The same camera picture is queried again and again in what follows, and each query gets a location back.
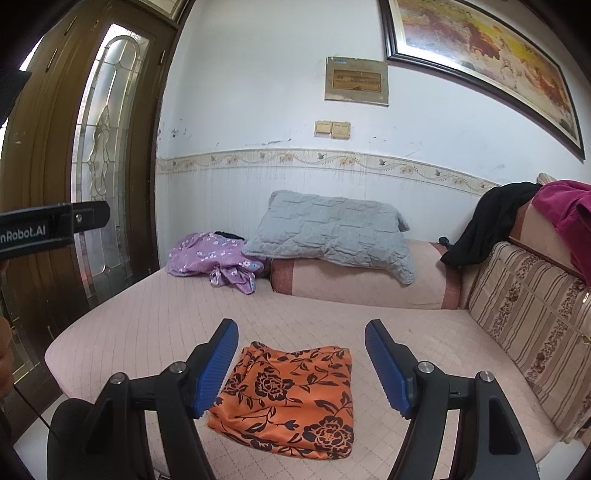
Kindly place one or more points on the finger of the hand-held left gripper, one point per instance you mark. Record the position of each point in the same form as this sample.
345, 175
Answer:
92, 216

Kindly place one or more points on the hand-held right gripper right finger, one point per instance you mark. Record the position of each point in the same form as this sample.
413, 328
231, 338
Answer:
388, 369

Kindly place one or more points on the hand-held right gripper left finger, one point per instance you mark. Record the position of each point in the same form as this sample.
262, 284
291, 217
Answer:
217, 369

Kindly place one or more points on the orange floral blouse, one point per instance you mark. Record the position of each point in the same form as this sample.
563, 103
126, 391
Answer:
286, 397

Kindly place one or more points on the person's left forearm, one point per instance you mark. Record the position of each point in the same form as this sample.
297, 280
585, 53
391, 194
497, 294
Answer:
4, 355

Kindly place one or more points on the wooden door with glass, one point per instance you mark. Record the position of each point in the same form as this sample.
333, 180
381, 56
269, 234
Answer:
46, 161

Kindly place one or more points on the pink bolster cushion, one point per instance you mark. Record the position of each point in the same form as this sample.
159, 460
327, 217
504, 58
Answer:
369, 286

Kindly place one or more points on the pink quilted sofa bed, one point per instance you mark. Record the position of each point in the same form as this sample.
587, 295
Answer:
152, 314

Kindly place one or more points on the purple floral garment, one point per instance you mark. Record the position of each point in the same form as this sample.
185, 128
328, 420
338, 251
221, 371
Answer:
198, 258

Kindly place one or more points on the small black cloth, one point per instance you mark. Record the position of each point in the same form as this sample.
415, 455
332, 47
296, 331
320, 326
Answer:
231, 235

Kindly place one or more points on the grey quilted pillow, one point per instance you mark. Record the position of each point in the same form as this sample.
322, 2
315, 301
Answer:
332, 230

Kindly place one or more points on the striped floral back cushion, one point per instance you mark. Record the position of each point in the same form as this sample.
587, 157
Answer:
531, 323

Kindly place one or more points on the black garment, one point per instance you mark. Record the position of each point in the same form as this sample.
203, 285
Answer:
485, 221

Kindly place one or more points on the brown sofa backrest cushion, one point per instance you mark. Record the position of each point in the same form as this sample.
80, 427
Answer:
531, 230

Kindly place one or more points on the magenta garment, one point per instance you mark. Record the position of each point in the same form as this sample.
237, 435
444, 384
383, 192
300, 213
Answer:
572, 207

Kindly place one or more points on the small beige cushion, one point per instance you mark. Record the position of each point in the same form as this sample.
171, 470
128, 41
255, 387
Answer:
547, 179

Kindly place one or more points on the framed horse painting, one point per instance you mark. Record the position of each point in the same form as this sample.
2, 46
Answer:
485, 46

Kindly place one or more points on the beige light switch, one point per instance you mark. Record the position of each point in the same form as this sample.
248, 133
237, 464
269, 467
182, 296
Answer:
323, 129
341, 130

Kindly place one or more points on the wall electrical panel box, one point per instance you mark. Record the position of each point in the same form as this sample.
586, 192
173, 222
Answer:
355, 81

